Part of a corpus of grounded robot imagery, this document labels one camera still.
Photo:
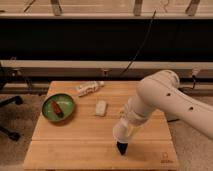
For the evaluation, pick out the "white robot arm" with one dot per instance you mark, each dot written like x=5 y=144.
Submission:
x=160 y=91

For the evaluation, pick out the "black eraser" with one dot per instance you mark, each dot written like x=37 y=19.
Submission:
x=122 y=147

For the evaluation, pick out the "white rectangular block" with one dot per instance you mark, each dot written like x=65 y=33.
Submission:
x=101 y=107

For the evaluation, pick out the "green bowl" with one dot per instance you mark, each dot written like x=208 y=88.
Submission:
x=66 y=104

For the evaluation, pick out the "red brown item in bowl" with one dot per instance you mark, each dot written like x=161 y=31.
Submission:
x=57 y=109

